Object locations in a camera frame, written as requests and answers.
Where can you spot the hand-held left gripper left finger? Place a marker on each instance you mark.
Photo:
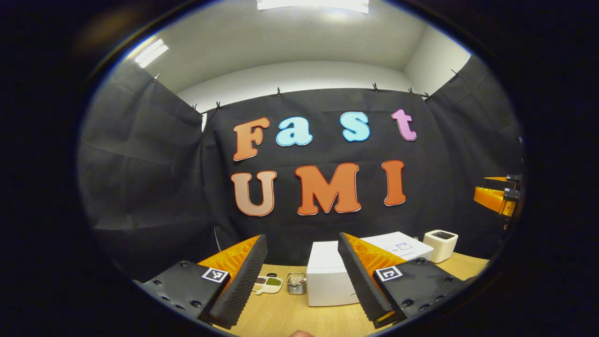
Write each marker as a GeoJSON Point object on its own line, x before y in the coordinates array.
{"type": "Point", "coordinates": [243, 281]}

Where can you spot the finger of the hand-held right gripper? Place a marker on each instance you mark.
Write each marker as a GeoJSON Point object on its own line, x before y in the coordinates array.
{"type": "Point", "coordinates": [512, 179]}
{"type": "Point", "coordinates": [491, 199]}

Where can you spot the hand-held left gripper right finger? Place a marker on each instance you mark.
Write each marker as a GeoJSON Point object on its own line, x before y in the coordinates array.
{"type": "Point", "coordinates": [358, 281]}

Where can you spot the white microwave oven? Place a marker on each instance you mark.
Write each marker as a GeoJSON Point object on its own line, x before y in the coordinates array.
{"type": "Point", "coordinates": [327, 276]}

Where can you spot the white seasoning tray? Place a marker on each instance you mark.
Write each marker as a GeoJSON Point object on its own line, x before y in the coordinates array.
{"type": "Point", "coordinates": [269, 284]}

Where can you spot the small metal basket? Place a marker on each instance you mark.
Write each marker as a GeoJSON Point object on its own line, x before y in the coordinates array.
{"type": "Point", "coordinates": [296, 284]}

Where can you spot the white toaster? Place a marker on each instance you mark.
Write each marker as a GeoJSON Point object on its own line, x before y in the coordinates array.
{"type": "Point", "coordinates": [441, 245]}

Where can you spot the narrow ceiling light panel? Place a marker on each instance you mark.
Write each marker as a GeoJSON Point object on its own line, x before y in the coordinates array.
{"type": "Point", "coordinates": [151, 53]}

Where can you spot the wide ceiling light panel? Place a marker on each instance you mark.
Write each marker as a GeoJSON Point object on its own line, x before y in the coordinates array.
{"type": "Point", "coordinates": [312, 4]}

